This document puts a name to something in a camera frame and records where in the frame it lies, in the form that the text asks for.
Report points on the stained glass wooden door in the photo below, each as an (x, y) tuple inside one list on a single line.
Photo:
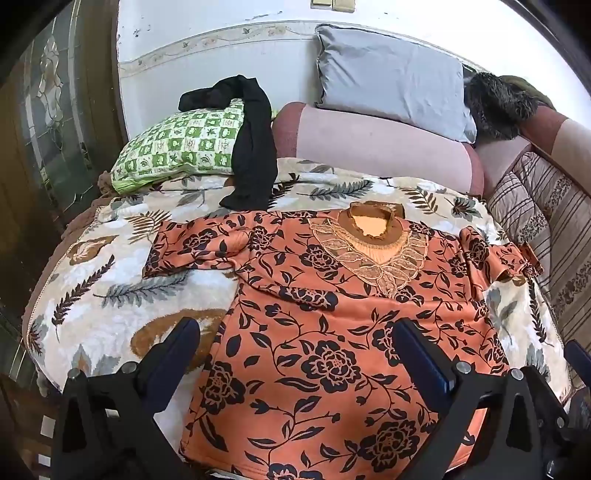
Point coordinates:
[(60, 106)]

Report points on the pink brown sofa backrest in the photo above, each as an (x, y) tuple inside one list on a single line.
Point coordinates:
[(554, 138)]

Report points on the leaf print blanket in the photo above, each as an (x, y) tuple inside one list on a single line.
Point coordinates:
[(120, 277)]

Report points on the grey pillow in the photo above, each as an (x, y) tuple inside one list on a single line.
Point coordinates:
[(392, 78)]

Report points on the pink bolster cushion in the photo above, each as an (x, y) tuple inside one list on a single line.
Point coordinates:
[(378, 143)]

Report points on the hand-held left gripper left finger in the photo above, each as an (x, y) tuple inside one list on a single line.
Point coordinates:
[(183, 344)]

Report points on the orange black floral blouse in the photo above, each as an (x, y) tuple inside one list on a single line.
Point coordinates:
[(337, 350)]

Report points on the black garment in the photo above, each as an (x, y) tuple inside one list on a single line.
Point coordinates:
[(251, 152)]

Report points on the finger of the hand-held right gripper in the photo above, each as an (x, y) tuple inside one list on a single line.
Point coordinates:
[(579, 355)]

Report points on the beige wall switch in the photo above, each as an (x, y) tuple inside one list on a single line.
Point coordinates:
[(330, 4)]

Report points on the striped beige sofa cushion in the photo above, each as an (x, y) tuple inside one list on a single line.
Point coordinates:
[(549, 217)]

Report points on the green checkered pillow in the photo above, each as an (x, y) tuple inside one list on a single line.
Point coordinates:
[(180, 143)]

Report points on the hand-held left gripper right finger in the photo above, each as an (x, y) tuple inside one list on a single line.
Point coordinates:
[(427, 364)]

